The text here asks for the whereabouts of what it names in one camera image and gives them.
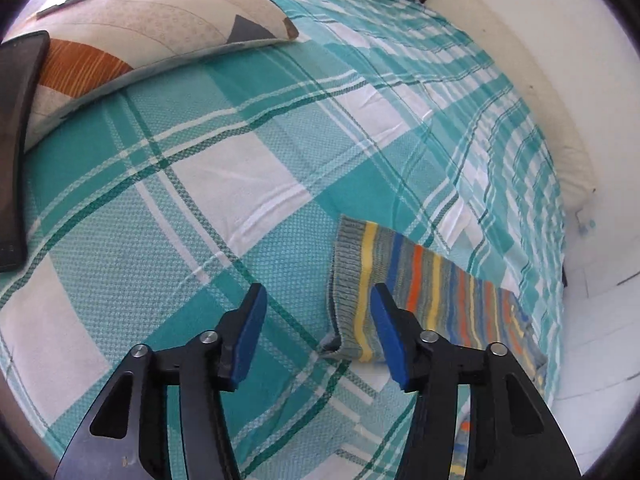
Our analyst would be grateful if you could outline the patterned beige pillow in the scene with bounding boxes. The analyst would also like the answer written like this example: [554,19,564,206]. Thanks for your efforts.
[10,0,301,153]

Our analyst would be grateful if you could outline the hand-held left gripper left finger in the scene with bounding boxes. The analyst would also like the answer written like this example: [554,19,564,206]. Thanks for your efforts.
[54,282,268,480]

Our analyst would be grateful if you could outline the striped knit sweater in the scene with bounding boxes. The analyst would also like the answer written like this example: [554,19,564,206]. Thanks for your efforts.
[320,214,548,480]

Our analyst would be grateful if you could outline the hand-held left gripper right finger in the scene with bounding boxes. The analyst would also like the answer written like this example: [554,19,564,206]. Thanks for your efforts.
[370,282,583,480]

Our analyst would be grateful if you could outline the teal plaid blanket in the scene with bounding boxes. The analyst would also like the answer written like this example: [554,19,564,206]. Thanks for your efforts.
[0,0,568,480]

